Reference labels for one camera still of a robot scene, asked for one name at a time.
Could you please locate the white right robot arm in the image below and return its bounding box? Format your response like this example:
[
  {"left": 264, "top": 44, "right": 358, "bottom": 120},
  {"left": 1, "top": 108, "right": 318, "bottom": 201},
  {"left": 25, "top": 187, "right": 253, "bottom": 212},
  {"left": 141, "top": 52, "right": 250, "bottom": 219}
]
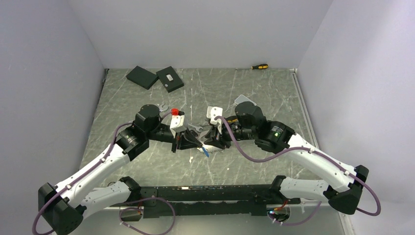
[{"left": 204, "top": 101, "right": 369, "bottom": 215}]

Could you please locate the clear plastic box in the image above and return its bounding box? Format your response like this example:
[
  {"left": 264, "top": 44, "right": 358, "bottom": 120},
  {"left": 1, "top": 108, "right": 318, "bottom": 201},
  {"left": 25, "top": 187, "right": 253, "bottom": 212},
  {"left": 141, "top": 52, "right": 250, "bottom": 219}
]
[{"left": 234, "top": 94, "right": 257, "bottom": 107}]

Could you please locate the metal arc keyring plate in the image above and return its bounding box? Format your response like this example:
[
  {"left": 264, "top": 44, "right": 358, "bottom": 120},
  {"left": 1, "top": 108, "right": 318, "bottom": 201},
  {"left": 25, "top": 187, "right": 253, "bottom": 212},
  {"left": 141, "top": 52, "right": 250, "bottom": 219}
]
[{"left": 197, "top": 145, "right": 230, "bottom": 154}]

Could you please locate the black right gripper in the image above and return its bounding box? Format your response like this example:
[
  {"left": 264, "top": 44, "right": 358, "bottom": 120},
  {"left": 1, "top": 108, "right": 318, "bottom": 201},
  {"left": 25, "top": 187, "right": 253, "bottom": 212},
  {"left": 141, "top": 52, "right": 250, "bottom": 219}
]
[{"left": 204, "top": 117, "right": 257, "bottom": 149}]

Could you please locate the blue key tag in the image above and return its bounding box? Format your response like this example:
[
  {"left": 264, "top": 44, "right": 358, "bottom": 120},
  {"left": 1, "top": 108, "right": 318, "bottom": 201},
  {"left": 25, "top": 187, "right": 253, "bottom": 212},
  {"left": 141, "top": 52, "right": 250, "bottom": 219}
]
[{"left": 202, "top": 147, "right": 209, "bottom": 157}]

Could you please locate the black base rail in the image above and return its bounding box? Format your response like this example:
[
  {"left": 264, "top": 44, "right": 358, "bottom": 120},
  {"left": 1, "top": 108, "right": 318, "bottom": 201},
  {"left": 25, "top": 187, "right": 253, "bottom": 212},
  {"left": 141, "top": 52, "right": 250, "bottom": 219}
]
[{"left": 127, "top": 184, "right": 300, "bottom": 218}]

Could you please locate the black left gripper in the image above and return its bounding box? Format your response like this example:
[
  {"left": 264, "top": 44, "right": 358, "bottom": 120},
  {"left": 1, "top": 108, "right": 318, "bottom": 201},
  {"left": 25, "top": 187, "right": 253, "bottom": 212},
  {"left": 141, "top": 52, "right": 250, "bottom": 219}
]
[{"left": 147, "top": 123, "right": 202, "bottom": 153}]

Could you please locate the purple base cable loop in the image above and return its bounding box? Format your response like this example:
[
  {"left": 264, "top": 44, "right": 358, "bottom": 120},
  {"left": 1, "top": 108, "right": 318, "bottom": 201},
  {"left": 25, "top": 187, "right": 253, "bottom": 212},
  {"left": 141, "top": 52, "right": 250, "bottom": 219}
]
[{"left": 118, "top": 196, "right": 178, "bottom": 235}]

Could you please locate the black flat box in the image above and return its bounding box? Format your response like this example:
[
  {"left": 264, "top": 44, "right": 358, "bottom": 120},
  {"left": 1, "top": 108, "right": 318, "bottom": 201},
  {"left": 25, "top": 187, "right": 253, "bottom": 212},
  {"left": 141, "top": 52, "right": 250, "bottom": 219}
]
[{"left": 126, "top": 66, "right": 159, "bottom": 90}]

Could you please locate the orange black screwdriver far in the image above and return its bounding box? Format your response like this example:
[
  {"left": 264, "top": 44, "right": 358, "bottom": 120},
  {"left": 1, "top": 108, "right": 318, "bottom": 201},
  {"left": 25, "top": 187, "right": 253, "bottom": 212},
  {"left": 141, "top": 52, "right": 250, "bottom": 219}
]
[{"left": 236, "top": 64, "right": 269, "bottom": 71}]

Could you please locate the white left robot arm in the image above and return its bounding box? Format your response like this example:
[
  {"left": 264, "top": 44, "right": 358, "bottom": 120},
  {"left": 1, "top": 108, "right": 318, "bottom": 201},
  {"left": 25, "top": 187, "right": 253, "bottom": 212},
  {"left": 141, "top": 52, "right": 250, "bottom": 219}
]
[{"left": 32, "top": 104, "right": 203, "bottom": 235}]

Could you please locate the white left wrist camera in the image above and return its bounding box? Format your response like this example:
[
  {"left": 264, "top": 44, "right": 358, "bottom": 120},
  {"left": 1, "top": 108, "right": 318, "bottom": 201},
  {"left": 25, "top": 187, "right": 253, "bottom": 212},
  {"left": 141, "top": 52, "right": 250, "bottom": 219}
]
[{"left": 170, "top": 108, "right": 188, "bottom": 135}]

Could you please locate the small silver wrench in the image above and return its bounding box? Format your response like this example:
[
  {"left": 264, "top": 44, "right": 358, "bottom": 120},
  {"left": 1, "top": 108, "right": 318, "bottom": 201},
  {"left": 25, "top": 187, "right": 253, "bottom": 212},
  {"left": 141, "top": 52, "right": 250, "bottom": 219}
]
[{"left": 188, "top": 124, "right": 204, "bottom": 133}]

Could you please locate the black box with label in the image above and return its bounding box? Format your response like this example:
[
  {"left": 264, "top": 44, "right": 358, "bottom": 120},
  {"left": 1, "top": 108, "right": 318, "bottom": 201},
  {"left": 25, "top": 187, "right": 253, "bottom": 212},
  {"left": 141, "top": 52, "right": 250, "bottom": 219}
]
[{"left": 156, "top": 66, "right": 184, "bottom": 93}]

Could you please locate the large silver wrench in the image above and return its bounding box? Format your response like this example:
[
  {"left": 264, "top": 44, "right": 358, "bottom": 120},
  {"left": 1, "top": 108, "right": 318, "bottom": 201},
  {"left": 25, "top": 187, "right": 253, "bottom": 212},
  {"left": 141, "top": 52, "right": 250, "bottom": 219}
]
[{"left": 158, "top": 103, "right": 169, "bottom": 112}]

